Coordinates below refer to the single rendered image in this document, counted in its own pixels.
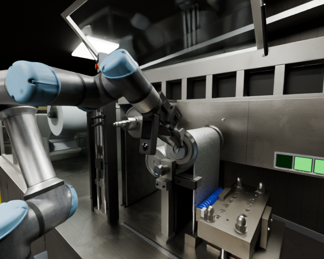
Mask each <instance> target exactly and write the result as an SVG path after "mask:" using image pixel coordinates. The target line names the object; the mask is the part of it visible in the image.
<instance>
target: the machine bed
mask: <svg viewBox="0 0 324 259"><path fill-rule="evenodd" d="M0 170H1V171H2V172H3V173H4V174H5V176H6V177H7V178H8V179H9V180H10V182H11V183H12V184H13V185H14V187H15V188H16V189H17V190H18V191H19V193H20V194H21V195H22V196H24V194H25V192H26V191H27V187H26V184H25V181H24V179H23V175H22V174H20V173H19V172H18V171H17V170H16V169H15V168H14V167H13V166H12V165H11V164H9V163H8V162H7V161H6V160H5V159H4V158H3V157H2V156H0ZM62 180H63V181H64V184H68V185H71V186H72V188H74V189H75V191H76V193H77V197H78V206H77V208H76V211H75V213H74V214H73V216H71V217H70V218H69V219H67V220H66V221H65V222H64V223H62V224H60V225H58V226H57V227H55V228H54V229H52V230H51V231H52V232H53V234H54V235H55V236H56V237H57V239H58V240H59V241H60V242H61V243H62V245H63V246H64V247H65V248H66V249H67V251H68V252H69V253H70V254H71V255H72V256H73V258H74V259H171V258H170V257H168V256H167V255H165V254H164V253H162V252H161V251H159V250H158V249H156V248H155V247H153V246H152V245H150V244H149V243H147V242H146V241H144V240H143V239H141V238H140V237H139V236H137V235H136V234H134V233H133V232H131V231H130V230H128V229H127V228H125V227H124V226H122V225H121V223H122V222H125V223H127V224H129V225H130V226H132V227H133V228H135V229H136V230H138V231H139V232H141V233H143V234H144V235H146V236H147V237H149V238H150V239H152V240H154V241H155V242H157V243H158V244H160V245H161V246H163V247H165V248H166V249H168V250H169V251H171V252H172V253H174V254H175V255H177V256H179V257H180V258H182V259H218V256H219V255H220V254H219V253H217V252H215V251H213V250H211V249H210V248H208V247H207V243H208V242H207V241H206V240H204V239H202V241H201V242H200V243H199V244H198V246H197V247H196V248H195V249H194V248H192V247H191V246H189V245H187V244H185V233H186V232H187V231H188V230H189V228H190V227H191V226H192V225H193V219H192V220H191V221H190V222H188V223H187V224H186V225H185V226H184V227H183V228H182V229H181V230H180V231H179V233H178V234H176V235H175V236H174V237H173V238H172V239H171V240H170V241H169V242H168V243H167V244H164V243H163V242H161V241H160V240H158V239H156V235H157V234H158V233H159V232H161V189H159V188H157V190H156V191H154V192H152V193H151V194H149V195H147V196H145V197H143V198H141V199H139V200H138V201H136V202H134V203H132V204H130V205H128V206H127V204H125V205H123V206H121V205H122V179H121V170H120V169H118V199H119V219H118V220H116V221H114V222H113V223H111V224H109V223H108V222H107V220H105V219H104V218H103V217H101V216H100V215H98V214H97V213H96V212H92V211H91V199H90V197H91V194H90V182H89V171H88V172H85V173H81V174H78V175H74V176H70V177H66V178H63V179H62ZM272 219H273V218H272ZM284 233H285V223H284V222H282V221H279V220H276V219H273V221H272V222H271V233H270V236H269V240H268V243H267V247H266V249H264V248H262V247H260V238H259V241H258V244H257V247H256V250H255V252H254V255H253V259H280V258H281V251H282V245H283V239H284Z"/></svg>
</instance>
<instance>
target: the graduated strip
mask: <svg viewBox="0 0 324 259"><path fill-rule="evenodd" d="M121 225H122V226H124V227H125V228H127V229H128V230H130V231H131V232H133V233H134V234H136V235H137V236H139V237H140V238H141V239H143V240H144V241H146V242H147V243H149V244H150V245H152V246H153V247H155V248H156V249H158V250H159V251H161V252H162V253H164V254H165V255H167V256H168V257H170V258H171V259H182V258H180V257H179V256H177V255H175V254H174V253H172V252H171V251H169V250H168V249H166V248H165V247H163V246H161V245H160V244H158V243H157V242H155V241H154V240H152V239H150V238H149V237H147V236H146V235H144V234H143V233H141V232H139V231H138V230H136V229H135V228H133V227H132V226H130V225H129V224H127V223H125V222H122V223H121Z"/></svg>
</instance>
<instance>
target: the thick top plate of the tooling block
mask: <svg viewBox="0 0 324 259"><path fill-rule="evenodd" d="M242 186H243V187H242V188H238V187H236V186H235V182H234V183H233V184H232V185H231V186H230V187H229V188H230V189H231V193H230V194H229V195H228V196H227V197H226V199H225V200H224V201H222V200H219V199H218V200H217V201H216V202H215V203H214V204H213V205H212V207H213V208H214V213H215V222H212V223H211V222H208V221H206V220H205V219H204V217H200V218H199V219H198V220H197V236H198V237H200V238H202V239H204V240H206V241H208V242H210V243H212V244H214V245H216V246H218V247H220V248H222V249H224V250H226V251H228V252H230V253H231V254H233V255H235V256H237V257H239V258H241V259H250V258H251V255H252V253H253V250H254V247H255V245H256V242H257V239H258V236H259V234H260V231H261V218H262V215H263V213H264V210H265V208H266V206H270V204H271V193H272V192H271V191H269V190H265V191H266V193H265V194H261V193H258V192H257V191H256V190H257V187H253V186H249V185H246V184H242ZM239 215H243V216H244V217H245V219H246V223H247V233H245V234H242V233H239V232H237V231H236V230H235V222H236V221H237V217H238V216H239Z"/></svg>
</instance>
